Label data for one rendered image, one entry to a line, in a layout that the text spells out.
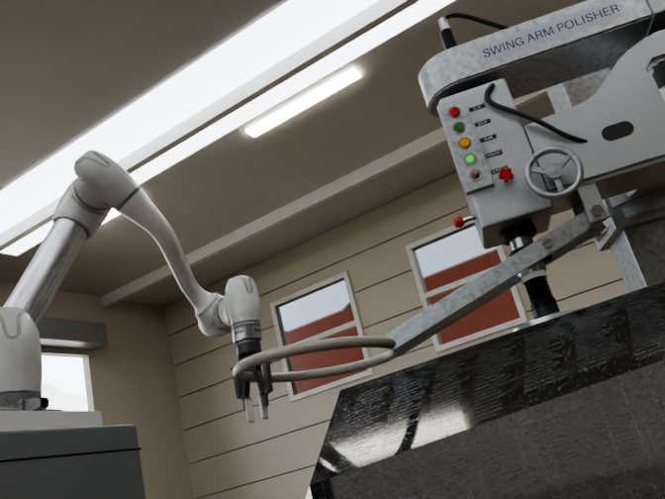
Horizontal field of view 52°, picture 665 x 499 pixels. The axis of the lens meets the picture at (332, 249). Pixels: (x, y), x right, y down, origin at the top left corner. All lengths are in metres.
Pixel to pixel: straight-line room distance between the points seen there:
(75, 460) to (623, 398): 1.13
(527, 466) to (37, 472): 1.00
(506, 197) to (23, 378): 1.29
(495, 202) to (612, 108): 0.41
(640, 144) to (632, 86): 0.17
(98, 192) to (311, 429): 7.58
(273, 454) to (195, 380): 1.80
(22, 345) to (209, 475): 8.87
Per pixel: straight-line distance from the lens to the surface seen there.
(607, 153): 1.98
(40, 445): 1.54
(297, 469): 9.61
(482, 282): 1.88
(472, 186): 1.90
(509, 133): 1.98
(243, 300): 2.08
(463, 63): 2.09
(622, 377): 1.50
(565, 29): 2.14
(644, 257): 2.55
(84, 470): 1.59
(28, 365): 1.71
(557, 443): 1.52
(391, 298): 8.85
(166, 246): 2.09
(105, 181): 2.05
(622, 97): 2.05
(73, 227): 2.13
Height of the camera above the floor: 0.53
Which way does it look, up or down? 20 degrees up
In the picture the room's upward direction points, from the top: 14 degrees counter-clockwise
